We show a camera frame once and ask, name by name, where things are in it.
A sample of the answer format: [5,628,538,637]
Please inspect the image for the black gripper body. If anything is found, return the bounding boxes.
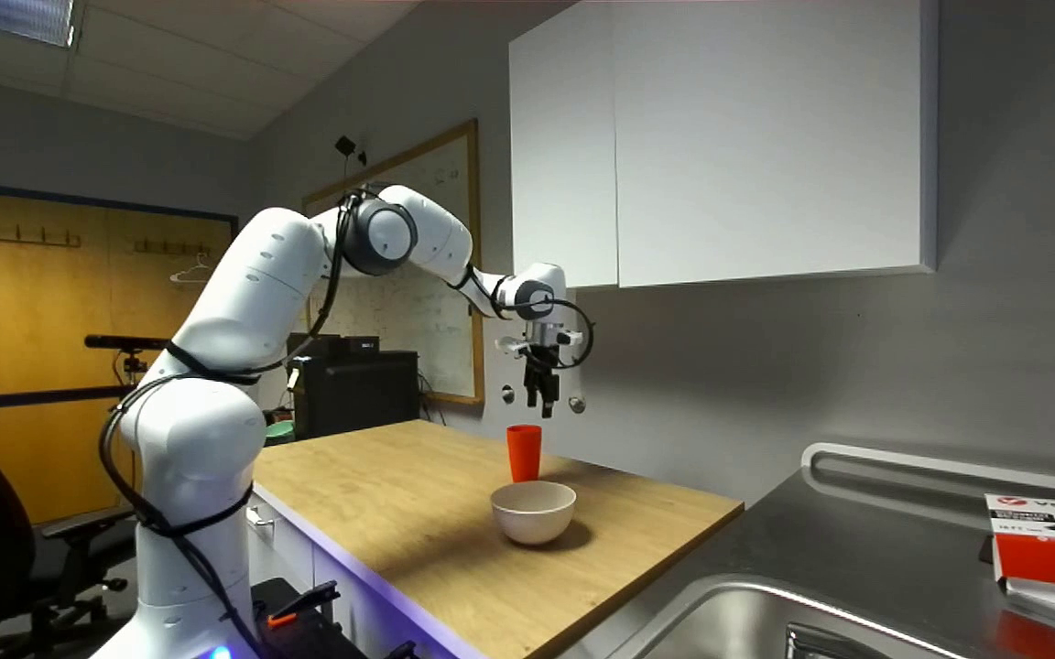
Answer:
[520,327,571,385]

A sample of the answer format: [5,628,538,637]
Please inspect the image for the red plastic cup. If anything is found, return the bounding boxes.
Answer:
[501,420,546,487]

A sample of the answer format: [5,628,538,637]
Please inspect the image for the beige ceramic bowl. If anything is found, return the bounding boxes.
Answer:
[489,480,584,550]

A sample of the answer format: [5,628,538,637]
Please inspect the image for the wood framed whiteboard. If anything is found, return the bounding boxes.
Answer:
[297,119,491,415]

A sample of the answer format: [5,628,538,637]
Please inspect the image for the black equipment box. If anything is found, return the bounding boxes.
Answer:
[287,335,426,443]

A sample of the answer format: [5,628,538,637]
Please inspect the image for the black and red clamp equipment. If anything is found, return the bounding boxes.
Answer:
[249,578,369,659]

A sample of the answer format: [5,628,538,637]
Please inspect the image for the stainless steel sink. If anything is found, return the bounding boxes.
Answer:
[621,575,983,659]

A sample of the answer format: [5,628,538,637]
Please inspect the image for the white tubular rack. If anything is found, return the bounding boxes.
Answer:
[800,438,1055,536]

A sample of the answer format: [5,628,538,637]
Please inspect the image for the red and white box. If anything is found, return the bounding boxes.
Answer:
[983,491,1055,614]

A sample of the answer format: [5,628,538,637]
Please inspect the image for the ceiling light panel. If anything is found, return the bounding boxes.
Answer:
[0,0,82,53]

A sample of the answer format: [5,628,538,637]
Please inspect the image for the small black wall camera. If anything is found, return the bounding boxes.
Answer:
[331,133,369,170]

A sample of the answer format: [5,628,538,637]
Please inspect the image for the white wall cabinet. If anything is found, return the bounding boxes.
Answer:
[507,0,943,294]

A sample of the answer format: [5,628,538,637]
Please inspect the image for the wall coat hook rail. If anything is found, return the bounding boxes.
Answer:
[0,220,88,252]
[128,235,233,265]

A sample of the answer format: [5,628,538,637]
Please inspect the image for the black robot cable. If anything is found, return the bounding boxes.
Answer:
[97,186,367,659]

